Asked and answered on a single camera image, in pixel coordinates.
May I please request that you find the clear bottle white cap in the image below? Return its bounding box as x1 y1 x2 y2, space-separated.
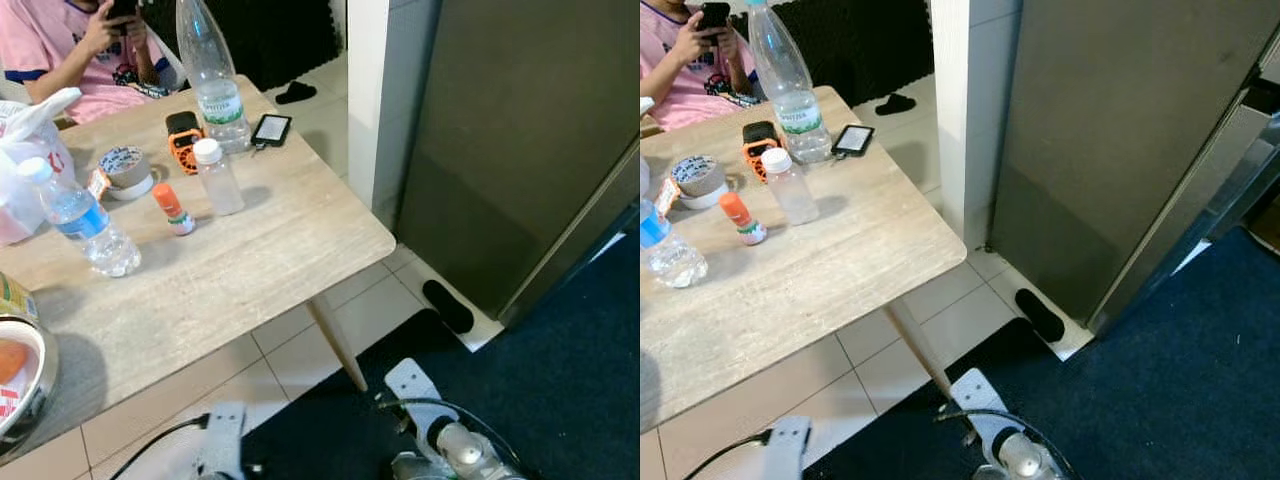
760 147 821 227
192 137 247 218

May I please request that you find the large grey fridge door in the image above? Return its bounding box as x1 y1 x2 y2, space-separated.
1088 30 1280 336
497 140 641 326

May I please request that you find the grey fridge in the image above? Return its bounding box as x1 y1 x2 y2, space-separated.
985 0 1280 336
393 0 641 328

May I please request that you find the small blue-label water bottle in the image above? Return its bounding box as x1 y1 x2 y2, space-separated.
640 205 709 290
17 156 143 279

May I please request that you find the round tub patterned lid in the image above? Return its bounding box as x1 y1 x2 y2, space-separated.
668 154 733 211
97 145 158 203

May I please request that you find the small bottle orange cap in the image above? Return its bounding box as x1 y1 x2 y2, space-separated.
151 182 198 238
718 190 769 247

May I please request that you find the orange black device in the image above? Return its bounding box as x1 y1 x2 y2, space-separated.
164 110 206 177
741 120 783 185

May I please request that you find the person in pink shirt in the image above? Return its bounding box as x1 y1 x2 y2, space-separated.
0 0 186 126
640 0 766 133

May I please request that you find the large clear green-label bottle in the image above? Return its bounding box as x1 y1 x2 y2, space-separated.
745 0 833 166
175 0 253 157

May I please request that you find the light wooden table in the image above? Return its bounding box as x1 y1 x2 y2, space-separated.
640 85 953 433
0 75 398 466

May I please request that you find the black smartphone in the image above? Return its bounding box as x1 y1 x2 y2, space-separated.
249 112 294 152
830 123 877 161

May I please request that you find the black foam panel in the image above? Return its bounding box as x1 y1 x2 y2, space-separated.
730 0 936 109
140 0 348 93

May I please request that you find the steel bowl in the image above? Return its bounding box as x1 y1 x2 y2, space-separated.
0 313 60 459

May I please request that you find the yellow green juice carton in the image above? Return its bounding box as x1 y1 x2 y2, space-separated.
0 270 41 328

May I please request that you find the orange fruit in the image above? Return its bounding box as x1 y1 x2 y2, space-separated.
0 340 31 387

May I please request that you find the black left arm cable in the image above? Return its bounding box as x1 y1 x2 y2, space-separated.
683 428 776 480
108 412 213 480

